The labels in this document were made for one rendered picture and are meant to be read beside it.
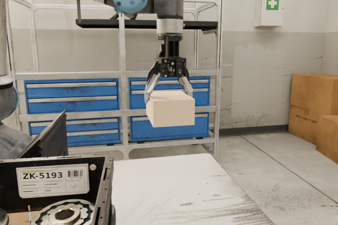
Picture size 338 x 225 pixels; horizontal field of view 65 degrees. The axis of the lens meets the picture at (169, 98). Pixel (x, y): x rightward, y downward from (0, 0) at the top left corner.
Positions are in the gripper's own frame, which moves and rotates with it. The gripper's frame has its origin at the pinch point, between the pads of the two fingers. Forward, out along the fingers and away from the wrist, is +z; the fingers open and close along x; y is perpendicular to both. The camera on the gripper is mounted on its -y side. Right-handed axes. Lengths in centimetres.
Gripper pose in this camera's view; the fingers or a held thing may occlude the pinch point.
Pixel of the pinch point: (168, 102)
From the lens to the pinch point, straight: 81.6
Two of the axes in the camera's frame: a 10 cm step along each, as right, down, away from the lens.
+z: 0.0, 9.8, 2.0
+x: 9.8, -0.4, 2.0
